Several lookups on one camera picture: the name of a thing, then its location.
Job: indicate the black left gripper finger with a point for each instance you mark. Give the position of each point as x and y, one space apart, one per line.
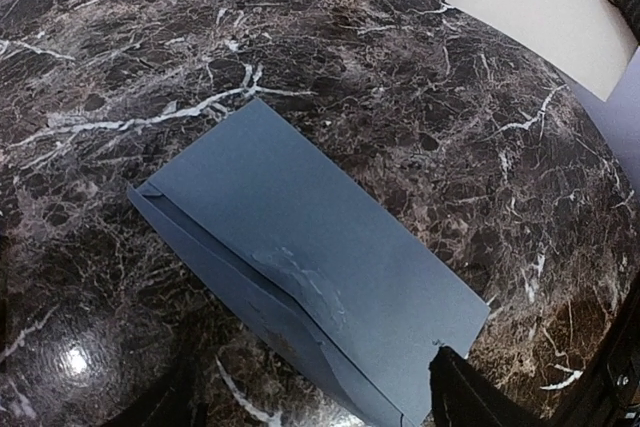
463 397

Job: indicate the cream letter paper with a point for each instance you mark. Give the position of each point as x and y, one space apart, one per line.
587 40

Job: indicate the grey-blue paper envelope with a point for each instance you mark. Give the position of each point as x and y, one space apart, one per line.
312 264

